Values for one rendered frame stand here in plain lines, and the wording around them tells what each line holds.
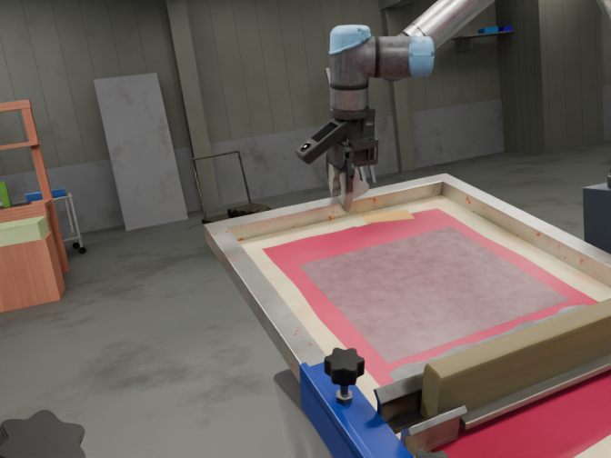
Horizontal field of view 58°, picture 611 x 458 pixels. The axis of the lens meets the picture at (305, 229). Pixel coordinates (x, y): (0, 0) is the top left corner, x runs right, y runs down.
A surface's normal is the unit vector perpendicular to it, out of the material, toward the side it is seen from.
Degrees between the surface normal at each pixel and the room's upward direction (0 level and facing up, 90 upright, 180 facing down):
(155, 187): 78
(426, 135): 90
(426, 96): 90
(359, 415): 15
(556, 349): 105
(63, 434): 32
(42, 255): 90
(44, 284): 90
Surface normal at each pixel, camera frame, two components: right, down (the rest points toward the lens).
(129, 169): 0.31, -0.06
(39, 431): 0.40, -0.88
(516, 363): 0.41, 0.40
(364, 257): -0.03, -0.90
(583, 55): 0.35, 0.15
